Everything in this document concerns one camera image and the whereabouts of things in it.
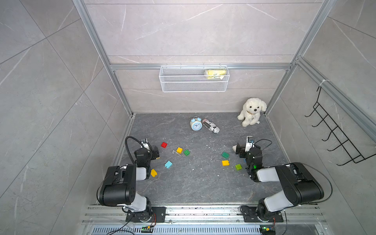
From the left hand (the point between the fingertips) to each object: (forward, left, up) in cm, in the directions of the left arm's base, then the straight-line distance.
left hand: (148, 145), depth 94 cm
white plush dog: (+20, -71, +8) cm, 74 cm away
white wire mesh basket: (+39, -29, +24) cm, 54 cm away
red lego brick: (+3, -9, -5) cm, 11 cm away
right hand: (-2, -64, +2) cm, 64 cm away
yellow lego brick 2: (-12, -50, -5) cm, 51 cm away
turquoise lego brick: (-12, -13, -4) cm, 18 cm away
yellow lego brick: (-2, -20, -3) cm, 21 cm away
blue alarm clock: (+17, -32, +1) cm, 36 cm away
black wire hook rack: (-23, -95, +27) cm, 102 cm away
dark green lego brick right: (-6, -51, -5) cm, 51 cm away
